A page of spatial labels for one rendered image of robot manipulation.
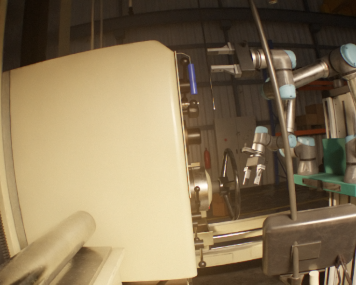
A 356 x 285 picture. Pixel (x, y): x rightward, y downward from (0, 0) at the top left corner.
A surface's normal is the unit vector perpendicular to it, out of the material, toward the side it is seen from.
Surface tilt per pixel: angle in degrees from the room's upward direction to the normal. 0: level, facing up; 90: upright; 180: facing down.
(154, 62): 90
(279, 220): 19
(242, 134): 90
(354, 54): 83
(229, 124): 90
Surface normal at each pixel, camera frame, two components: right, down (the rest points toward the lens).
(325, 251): -0.18, 0.38
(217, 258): 0.03, 0.03
